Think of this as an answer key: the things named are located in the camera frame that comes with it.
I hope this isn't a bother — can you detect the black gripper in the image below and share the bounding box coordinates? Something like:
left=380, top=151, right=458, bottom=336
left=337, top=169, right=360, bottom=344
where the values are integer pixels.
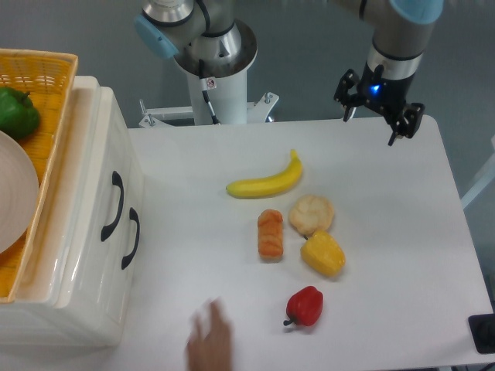
left=333, top=65, right=425, bottom=146

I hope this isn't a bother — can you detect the yellow banana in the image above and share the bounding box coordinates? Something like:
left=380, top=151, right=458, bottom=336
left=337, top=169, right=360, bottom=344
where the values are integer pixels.
left=225, top=149, right=303, bottom=199

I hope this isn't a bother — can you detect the blurred human hand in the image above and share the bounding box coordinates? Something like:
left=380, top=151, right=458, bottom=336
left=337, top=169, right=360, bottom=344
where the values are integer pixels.
left=186, top=300, right=233, bottom=371

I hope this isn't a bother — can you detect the round cream bread roll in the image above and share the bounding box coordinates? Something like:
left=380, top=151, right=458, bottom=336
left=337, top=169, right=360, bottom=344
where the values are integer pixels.
left=288, top=194, right=335, bottom=236

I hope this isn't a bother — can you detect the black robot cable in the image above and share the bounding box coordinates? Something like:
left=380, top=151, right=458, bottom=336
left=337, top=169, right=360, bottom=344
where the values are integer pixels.
left=197, top=59, right=221, bottom=125

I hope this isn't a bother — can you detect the beige round plate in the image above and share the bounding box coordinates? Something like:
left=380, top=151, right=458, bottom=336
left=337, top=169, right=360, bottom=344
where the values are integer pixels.
left=1, top=132, right=39, bottom=253

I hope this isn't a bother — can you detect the yellow bell pepper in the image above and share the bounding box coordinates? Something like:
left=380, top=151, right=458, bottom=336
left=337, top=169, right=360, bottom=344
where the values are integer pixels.
left=300, top=230, right=346, bottom=277

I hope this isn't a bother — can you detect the black top drawer handle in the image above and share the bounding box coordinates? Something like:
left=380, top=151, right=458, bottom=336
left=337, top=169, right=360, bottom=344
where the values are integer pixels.
left=101, top=170, right=125, bottom=242

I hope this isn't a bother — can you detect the white metal frame right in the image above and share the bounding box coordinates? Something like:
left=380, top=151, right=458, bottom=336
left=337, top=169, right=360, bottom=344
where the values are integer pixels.
left=461, top=153, right=494, bottom=210

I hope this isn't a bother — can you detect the red bell pepper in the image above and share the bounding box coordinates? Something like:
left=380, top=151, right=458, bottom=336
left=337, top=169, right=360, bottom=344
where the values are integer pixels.
left=283, top=286, right=323, bottom=327

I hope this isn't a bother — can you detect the white drawer cabinet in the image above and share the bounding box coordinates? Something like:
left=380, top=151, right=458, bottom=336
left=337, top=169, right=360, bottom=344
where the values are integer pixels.
left=1, top=77, right=144, bottom=346

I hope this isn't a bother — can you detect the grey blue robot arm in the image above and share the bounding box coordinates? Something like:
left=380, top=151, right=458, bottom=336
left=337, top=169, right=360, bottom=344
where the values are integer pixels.
left=134, top=1, right=443, bottom=138

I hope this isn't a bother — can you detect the yellow woven basket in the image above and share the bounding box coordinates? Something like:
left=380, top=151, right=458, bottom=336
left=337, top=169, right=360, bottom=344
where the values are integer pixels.
left=1, top=49, right=78, bottom=304

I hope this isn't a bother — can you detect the black lower drawer handle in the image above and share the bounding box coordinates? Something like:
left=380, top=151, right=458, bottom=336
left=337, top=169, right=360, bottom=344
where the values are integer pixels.
left=121, top=207, right=141, bottom=271

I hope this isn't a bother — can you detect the black drawer handle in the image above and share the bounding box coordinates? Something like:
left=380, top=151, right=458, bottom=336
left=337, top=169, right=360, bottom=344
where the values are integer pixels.
left=121, top=207, right=141, bottom=271
left=101, top=170, right=125, bottom=242

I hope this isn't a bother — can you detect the orange croissant bread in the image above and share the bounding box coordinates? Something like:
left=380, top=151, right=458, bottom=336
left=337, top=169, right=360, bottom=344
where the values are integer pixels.
left=257, top=209, right=284, bottom=260

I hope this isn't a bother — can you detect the green bell pepper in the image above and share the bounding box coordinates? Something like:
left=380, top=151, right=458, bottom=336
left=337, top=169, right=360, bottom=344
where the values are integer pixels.
left=1, top=87, right=40, bottom=141

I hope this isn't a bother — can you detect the black device at edge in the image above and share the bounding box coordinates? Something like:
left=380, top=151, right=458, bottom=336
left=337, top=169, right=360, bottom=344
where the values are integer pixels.
left=468, top=314, right=495, bottom=354

